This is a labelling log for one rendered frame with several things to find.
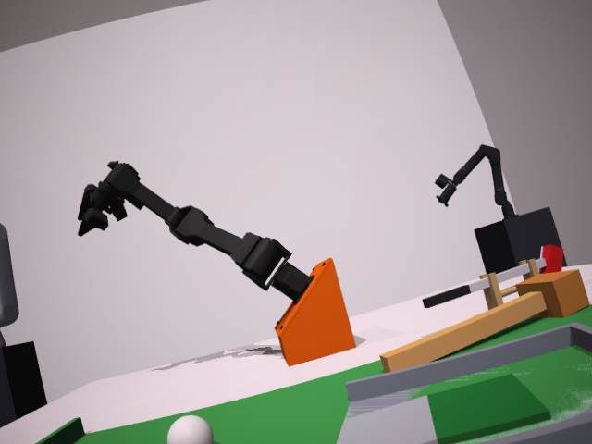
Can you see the green putting mat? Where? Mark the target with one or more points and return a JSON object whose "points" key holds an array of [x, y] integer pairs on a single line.
{"points": [[313, 412]]}

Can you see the white ball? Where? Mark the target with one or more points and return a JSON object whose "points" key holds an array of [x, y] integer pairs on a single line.
{"points": [[190, 429]]}

